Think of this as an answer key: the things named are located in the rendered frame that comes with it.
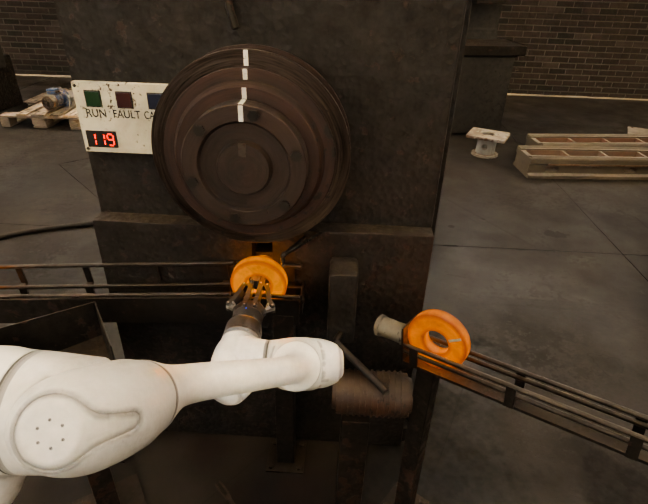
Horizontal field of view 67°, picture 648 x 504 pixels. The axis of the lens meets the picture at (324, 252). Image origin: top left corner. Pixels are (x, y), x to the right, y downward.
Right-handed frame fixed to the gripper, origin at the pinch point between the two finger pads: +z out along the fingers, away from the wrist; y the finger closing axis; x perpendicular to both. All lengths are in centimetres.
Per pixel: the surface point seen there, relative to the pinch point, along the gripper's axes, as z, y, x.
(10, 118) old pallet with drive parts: 360, -316, -86
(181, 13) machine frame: 16, -18, 64
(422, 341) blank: -16.2, 44.1, -5.3
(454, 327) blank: -20, 50, 3
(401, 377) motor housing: -14.0, 40.8, -21.3
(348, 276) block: -3.0, 24.7, 4.1
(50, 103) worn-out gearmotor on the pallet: 369, -276, -72
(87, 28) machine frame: 16, -41, 60
